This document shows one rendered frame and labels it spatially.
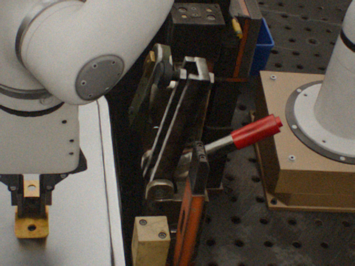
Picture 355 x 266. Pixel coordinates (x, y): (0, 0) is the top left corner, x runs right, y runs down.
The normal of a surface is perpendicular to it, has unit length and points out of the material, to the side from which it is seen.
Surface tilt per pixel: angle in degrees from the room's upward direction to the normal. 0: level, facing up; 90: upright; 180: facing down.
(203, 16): 0
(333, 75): 90
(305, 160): 2
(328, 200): 90
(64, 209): 0
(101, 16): 56
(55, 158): 93
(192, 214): 90
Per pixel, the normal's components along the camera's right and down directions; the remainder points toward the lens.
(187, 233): 0.13, 0.68
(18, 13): -0.31, 0.18
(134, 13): 0.53, 0.40
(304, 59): 0.12, -0.73
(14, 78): -0.17, 0.67
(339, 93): -0.71, 0.43
